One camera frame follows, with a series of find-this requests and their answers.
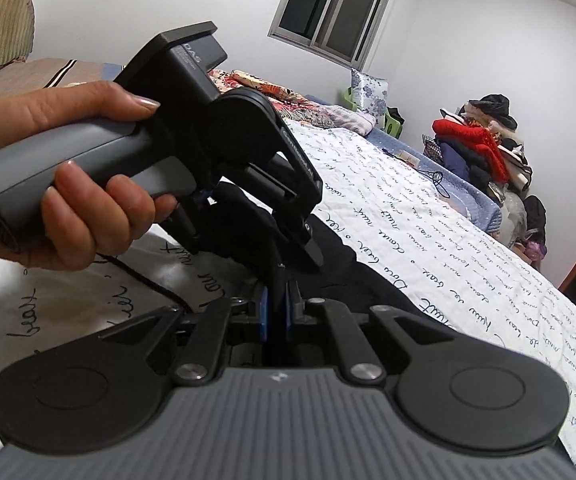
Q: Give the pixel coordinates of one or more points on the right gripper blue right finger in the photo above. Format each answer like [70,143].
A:
[295,304]

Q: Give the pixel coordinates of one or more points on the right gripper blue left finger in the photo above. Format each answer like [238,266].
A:
[261,300]

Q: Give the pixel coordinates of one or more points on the black pants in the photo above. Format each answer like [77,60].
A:
[236,229]

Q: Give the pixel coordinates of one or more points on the person's left hand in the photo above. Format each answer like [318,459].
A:
[82,218]

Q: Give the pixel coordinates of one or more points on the floral patterned blanket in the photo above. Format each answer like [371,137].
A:
[292,105]

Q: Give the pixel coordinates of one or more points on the white script-print quilt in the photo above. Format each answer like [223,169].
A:
[393,218]

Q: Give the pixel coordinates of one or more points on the blue floral pillow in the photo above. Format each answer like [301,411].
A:
[370,95]

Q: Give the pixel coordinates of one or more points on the green plastic chair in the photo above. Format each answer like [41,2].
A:
[392,125]

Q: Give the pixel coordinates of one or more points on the blue folded blanket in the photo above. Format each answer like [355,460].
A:
[469,201]

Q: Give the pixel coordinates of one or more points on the red garment on pile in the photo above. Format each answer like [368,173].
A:
[479,140]

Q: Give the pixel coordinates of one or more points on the pile of clothes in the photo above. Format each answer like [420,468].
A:
[523,215]

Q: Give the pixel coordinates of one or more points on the window with grey frame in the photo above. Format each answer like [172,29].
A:
[340,30]

